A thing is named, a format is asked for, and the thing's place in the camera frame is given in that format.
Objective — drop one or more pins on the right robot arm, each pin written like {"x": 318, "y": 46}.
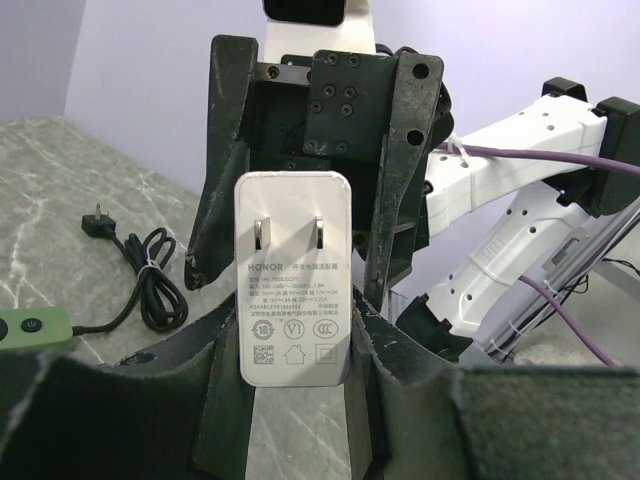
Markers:
{"x": 564, "y": 161}

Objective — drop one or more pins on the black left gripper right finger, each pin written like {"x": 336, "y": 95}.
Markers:
{"x": 412, "y": 415}

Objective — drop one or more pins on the green power strip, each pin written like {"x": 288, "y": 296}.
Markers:
{"x": 35, "y": 328}

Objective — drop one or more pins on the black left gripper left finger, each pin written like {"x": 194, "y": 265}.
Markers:
{"x": 178, "y": 409}

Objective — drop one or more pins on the white charger plug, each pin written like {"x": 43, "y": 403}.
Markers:
{"x": 293, "y": 252}

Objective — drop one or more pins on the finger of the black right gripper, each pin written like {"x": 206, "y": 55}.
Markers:
{"x": 211, "y": 245}
{"x": 400, "y": 187}

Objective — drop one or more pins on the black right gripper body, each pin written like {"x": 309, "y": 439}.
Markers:
{"x": 336, "y": 120}

